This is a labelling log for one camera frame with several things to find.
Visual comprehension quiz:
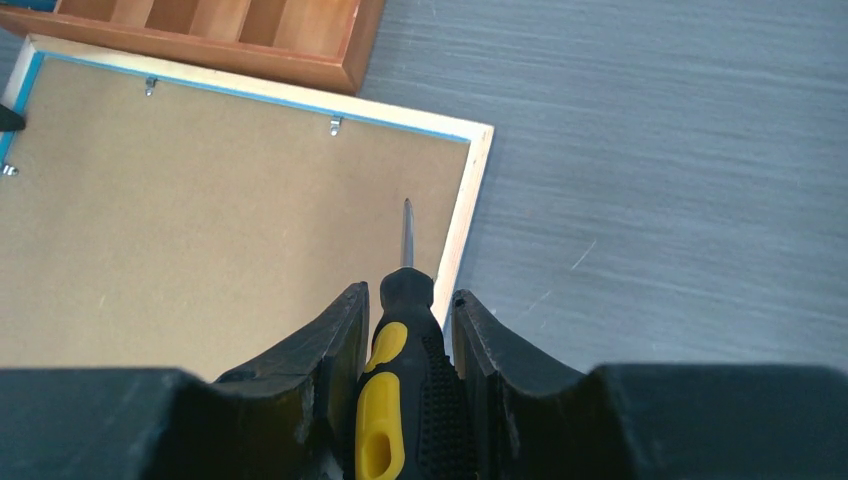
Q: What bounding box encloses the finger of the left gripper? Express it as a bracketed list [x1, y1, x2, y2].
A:
[0, 105, 26, 133]

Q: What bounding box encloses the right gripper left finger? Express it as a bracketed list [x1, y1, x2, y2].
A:
[1, 282, 369, 479]

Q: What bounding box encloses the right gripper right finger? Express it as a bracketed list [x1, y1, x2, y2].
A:
[452, 290, 847, 479]

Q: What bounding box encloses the black yellow screwdriver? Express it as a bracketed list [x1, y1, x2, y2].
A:
[343, 200, 478, 479]

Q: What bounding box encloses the blue picture frame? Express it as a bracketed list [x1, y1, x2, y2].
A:
[1, 35, 494, 380]

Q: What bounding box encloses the orange compartment tray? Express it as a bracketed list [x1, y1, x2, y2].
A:
[1, 0, 384, 95]

